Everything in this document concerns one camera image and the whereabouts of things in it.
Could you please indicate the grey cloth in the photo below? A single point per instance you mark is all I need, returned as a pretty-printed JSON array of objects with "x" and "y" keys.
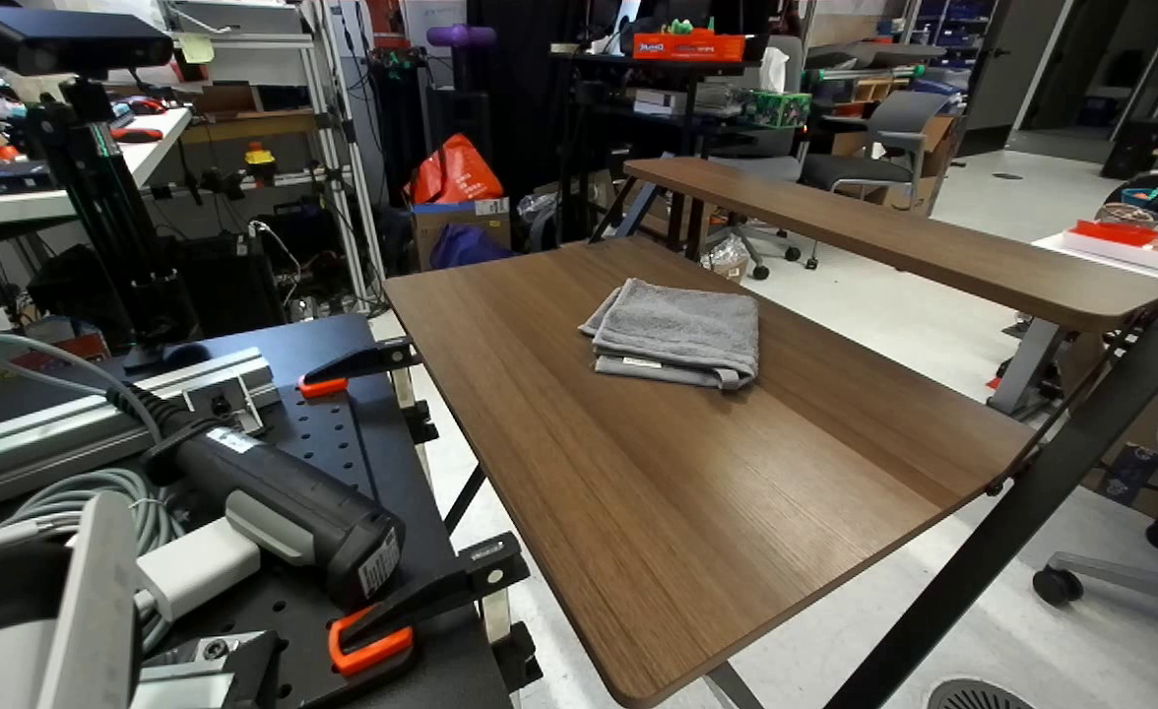
[{"x": 683, "y": 329}]

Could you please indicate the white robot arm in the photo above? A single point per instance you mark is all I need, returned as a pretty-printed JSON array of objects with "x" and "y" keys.
[{"x": 82, "y": 618}]

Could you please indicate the grey metal desk leg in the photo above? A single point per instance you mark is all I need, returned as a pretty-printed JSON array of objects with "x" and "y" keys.
[{"x": 1027, "y": 369}]

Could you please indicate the cardboard box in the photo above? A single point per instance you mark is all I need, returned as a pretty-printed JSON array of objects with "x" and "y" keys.
[{"x": 455, "y": 224}]

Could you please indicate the orange bag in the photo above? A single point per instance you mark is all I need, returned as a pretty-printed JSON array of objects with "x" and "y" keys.
[{"x": 455, "y": 170}]

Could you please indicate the orange and black clamp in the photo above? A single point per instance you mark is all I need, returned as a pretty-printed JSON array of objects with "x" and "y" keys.
[
  {"x": 357, "y": 365},
  {"x": 385, "y": 645}
]

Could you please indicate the grey office chair with casters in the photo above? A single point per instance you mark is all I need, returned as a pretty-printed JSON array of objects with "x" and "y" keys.
[{"x": 758, "y": 170}]

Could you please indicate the white metal shelf rack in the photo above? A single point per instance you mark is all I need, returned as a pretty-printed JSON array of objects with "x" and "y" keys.
[{"x": 345, "y": 158}]

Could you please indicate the black handheld tool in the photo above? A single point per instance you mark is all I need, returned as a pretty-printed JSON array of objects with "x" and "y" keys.
[{"x": 290, "y": 505}]

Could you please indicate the orange storage box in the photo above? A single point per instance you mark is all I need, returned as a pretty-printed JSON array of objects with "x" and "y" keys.
[{"x": 689, "y": 48}]

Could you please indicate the purple foam roller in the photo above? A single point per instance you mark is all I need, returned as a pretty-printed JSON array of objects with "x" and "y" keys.
[{"x": 462, "y": 39}]

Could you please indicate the white bottle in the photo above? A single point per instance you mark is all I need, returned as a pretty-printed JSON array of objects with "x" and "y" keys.
[{"x": 773, "y": 70}]

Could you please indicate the yellow small item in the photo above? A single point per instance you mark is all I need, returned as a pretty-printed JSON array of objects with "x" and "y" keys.
[{"x": 257, "y": 158}]

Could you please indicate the dark grey office chair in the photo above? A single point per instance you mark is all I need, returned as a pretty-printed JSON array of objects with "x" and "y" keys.
[{"x": 900, "y": 119}]

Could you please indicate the brown wooden table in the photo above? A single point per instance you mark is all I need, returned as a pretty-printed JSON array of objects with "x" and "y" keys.
[{"x": 1038, "y": 485}]

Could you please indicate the white side table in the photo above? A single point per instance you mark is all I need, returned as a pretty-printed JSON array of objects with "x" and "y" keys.
[{"x": 148, "y": 153}]

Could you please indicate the round floor vent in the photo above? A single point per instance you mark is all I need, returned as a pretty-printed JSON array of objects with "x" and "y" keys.
[{"x": 978, "y": 695}]

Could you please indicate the red flat item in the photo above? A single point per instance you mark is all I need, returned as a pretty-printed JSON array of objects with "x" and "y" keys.
[{"x": 1117, "y": 234}]

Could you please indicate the white work table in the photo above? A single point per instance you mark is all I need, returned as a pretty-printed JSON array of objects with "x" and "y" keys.
[{"x": 1134, "y": 258}]

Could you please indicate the aluminium mounting bracket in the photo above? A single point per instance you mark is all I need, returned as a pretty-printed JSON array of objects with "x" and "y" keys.
[{"x": 206, "y": 671}]

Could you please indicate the black camera tripod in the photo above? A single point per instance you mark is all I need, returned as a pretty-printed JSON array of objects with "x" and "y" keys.
[{"x": 110, "y": 224}]

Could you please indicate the aluminium extrusion rail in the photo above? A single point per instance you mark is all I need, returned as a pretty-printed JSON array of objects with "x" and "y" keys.
[{"x": 70, "y": 426}]

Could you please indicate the black stereo camera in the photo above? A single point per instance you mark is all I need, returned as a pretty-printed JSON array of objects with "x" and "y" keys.
[{"x": 61, "y": 39}]

